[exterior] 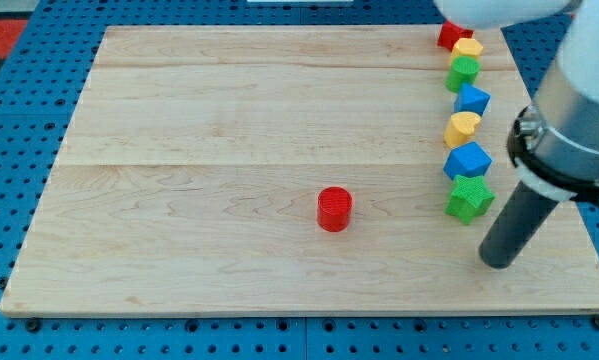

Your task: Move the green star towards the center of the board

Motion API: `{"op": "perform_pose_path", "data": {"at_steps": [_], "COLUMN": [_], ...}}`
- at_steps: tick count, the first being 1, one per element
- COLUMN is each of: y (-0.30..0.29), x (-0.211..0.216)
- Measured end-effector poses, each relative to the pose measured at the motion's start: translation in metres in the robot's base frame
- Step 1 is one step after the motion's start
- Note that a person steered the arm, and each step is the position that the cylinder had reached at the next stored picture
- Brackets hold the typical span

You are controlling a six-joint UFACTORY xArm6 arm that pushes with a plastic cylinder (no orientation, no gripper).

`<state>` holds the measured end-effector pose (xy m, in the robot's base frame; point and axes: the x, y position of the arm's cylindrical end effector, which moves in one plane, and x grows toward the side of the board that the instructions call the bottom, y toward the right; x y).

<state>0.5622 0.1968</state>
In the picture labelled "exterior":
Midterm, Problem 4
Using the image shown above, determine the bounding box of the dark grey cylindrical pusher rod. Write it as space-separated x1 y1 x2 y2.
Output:
478 181 559 269

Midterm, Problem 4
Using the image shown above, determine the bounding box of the green star block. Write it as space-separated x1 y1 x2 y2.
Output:
445 175 496 225

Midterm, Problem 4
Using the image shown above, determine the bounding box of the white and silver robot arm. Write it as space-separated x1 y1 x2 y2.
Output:
435 0 599 269

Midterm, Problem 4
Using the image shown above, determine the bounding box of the light wooden board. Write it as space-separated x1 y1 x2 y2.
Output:
0 25 599 318

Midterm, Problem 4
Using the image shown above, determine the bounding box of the blue cube block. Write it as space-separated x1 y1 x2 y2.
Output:
443 142 492 180

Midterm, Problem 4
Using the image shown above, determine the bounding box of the yellow heart block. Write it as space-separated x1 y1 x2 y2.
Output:
443 111 481 149

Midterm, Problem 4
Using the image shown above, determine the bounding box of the blue triangle block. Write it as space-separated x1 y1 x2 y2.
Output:
453 83 491 116

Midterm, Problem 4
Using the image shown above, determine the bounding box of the green cylinder block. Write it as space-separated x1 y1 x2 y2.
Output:
445 56 481 93

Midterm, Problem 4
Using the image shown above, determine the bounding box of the red cylinder block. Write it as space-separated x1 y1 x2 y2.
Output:
317 186 353 232

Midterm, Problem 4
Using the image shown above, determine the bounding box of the yellow hexagon block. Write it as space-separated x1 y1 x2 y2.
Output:
448 38 484 65

